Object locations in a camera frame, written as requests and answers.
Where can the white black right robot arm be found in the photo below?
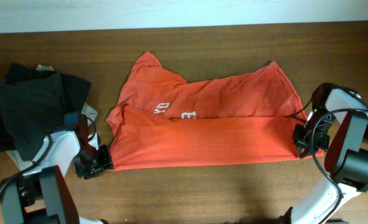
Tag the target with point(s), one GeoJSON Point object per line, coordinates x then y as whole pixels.
{"type": "Point", "coordinates": [338, 125]}

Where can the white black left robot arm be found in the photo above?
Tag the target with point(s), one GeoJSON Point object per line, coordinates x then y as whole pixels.
{"type": "Point", "coordinates": [39, 193]}

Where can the black folded shirt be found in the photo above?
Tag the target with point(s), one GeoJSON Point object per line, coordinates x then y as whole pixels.
{"type": "Point", "coordinates": [33, 103]}

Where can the orange soccer t-shirt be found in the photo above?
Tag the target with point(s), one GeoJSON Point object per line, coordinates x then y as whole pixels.
{"type": "Point", "coordinates": [161, 120]}

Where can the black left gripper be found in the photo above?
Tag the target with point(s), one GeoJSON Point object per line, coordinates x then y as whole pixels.
{"type": "Point", "coordinates": [99, 161]}

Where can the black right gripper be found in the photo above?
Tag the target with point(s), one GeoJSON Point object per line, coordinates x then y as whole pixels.
{"type": "Point", "coordinates": [304, 140]}

